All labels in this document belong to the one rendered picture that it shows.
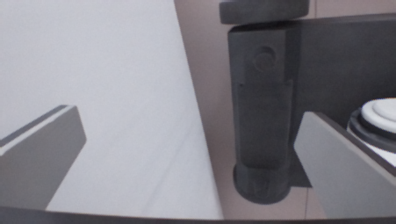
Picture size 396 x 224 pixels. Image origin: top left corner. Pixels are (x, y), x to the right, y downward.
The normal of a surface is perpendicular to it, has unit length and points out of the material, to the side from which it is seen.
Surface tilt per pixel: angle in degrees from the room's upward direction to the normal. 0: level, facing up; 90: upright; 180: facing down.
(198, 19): 0
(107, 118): 90
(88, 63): 90
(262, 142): 0
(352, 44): 0
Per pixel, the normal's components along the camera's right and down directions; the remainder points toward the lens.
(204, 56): -0.26, 0.47
